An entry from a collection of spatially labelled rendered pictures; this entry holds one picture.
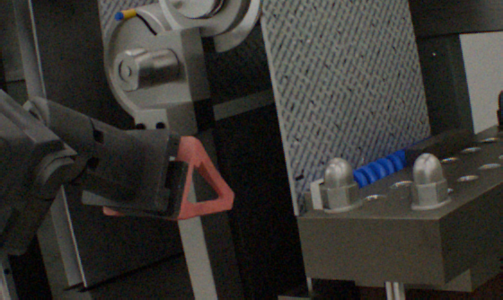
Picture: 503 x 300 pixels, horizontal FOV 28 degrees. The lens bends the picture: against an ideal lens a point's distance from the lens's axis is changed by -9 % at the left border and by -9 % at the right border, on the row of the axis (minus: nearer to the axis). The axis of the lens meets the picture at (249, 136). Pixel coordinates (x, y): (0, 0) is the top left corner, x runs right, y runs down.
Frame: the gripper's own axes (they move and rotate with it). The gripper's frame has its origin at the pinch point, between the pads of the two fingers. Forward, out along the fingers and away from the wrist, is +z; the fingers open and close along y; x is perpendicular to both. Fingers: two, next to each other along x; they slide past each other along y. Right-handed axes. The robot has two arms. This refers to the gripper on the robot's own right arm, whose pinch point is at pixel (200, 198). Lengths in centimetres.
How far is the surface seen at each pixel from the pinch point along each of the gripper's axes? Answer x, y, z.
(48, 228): 2, -76, 36
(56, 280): -8, -46, 18
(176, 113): 8.1, -6.6, 0.9
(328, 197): 2.3, 7.3, 7.8
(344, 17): 22.0, 0.8, 13.1
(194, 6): 18.2, -5.5, -0.9
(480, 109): 101, -145, 262
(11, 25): 38, -94, 28
